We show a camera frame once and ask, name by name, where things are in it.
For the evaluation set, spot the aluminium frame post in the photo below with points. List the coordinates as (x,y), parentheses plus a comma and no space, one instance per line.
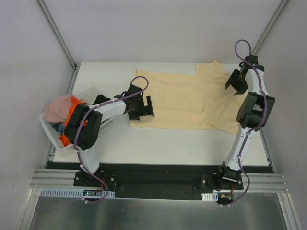
(269,26)
(52,24)

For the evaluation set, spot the black t shirt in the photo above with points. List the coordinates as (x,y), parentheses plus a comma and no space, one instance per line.
(101,99)

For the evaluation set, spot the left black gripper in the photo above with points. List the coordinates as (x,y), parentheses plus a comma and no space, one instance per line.
(140,108)

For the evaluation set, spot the white cable duct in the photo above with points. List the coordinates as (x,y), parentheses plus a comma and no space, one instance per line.
(209,196)
(75,193)

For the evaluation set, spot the left white cable duct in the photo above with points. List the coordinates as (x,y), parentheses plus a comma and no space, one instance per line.
(75,193)

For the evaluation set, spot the right aluminium frame post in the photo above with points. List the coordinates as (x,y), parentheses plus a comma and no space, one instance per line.
(269,26)

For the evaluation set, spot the pink t shirt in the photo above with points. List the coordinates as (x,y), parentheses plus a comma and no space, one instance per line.
(58,110)

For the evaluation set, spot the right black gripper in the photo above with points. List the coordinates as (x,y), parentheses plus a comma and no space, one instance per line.
(237,80)

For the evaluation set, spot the right white cable duct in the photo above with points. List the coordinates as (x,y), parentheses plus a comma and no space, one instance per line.
(209,196)

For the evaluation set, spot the white plastic laundry basket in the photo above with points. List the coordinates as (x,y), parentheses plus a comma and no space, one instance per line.
(88,94)

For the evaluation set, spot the left aluminium frame post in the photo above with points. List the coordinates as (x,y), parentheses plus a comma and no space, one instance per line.
(52,24)

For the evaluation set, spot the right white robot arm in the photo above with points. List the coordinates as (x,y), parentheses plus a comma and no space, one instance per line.
(252,115)

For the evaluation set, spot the cream yellow t shirt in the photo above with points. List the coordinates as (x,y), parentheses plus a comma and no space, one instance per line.
(190,102)

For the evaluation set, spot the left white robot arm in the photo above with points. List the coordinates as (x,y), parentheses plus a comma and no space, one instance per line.
(83,124)

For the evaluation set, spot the blue t shirt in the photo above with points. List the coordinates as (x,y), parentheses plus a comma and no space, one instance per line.
(58,127)

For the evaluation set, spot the orange t shirt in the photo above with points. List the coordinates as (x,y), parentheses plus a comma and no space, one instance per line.
(74,102)

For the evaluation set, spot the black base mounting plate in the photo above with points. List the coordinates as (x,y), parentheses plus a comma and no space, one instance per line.
(145,181)

